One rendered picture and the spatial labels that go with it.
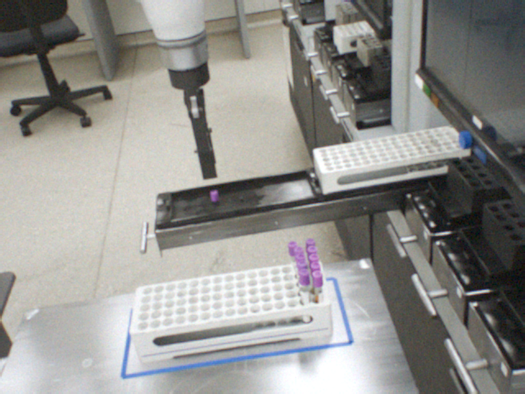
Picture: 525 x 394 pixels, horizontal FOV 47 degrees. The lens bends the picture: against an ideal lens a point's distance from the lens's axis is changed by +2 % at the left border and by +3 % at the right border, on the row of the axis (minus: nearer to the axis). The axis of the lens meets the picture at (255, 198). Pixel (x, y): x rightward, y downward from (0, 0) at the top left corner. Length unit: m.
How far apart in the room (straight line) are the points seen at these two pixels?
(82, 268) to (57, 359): 1.55
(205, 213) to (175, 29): 0.38
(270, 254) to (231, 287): 1.41
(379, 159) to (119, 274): 1.46
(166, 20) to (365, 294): 0.56
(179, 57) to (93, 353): 0.51
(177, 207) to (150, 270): 1.16
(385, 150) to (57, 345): 0.72
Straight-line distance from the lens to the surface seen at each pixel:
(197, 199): 1.28
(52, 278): 2.56
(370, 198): 1.23
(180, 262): 2.41
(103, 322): 1.04
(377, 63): 1.61
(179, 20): 1.05
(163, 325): 0.91
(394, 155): 1.24
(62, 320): 1.07
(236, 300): 0.91
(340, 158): 1.23
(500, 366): 0.95
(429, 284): 1.19
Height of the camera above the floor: 1.51
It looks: 34 degrees down
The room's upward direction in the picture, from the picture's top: 9 degrees counter-clockwise
